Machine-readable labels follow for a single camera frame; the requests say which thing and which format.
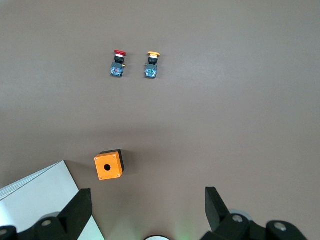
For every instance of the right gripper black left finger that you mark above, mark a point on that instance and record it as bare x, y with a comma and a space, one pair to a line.
72, 215

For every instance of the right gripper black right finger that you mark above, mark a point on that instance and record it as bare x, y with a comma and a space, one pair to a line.
217, 217

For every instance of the orange button enclosure box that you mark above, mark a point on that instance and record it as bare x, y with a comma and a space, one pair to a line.
115, 165

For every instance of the red mushroom push button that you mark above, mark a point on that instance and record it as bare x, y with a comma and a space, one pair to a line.
117, 71

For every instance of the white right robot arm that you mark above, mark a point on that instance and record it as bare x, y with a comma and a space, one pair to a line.
157, 238

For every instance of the yellow mushroom push button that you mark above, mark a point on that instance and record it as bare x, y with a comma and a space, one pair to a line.
151, 72

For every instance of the white drawer cabinet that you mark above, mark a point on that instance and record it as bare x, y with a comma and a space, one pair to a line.
37, 190

